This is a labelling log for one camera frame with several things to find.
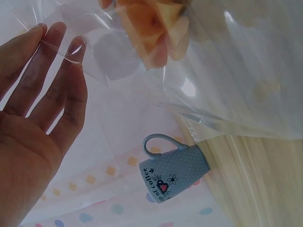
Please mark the person's right hand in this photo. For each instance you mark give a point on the person's right hand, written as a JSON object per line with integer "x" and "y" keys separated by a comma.
{"x": 154, "y": 28}

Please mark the person's left hand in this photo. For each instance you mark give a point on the person's left hand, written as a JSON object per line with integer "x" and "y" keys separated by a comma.
{"x": 26, "y": 151}

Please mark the person's right fingers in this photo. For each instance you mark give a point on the person's right fingers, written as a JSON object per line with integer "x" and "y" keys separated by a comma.
{"x": 161, "y": 53}

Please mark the person's left thumb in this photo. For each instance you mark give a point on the person's left thumb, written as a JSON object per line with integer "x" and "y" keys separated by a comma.
{"x": 19, "y": 49}

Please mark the clear transparent plastic bag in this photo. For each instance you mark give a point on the clear transparent plastic bag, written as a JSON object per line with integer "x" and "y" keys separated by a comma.
{"x": 225, "y": 82}

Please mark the grey-blue mug with coffee print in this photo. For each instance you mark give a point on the grey-blue mug with coffee print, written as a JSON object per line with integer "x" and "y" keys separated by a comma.
{"x": 177, "y": 170}

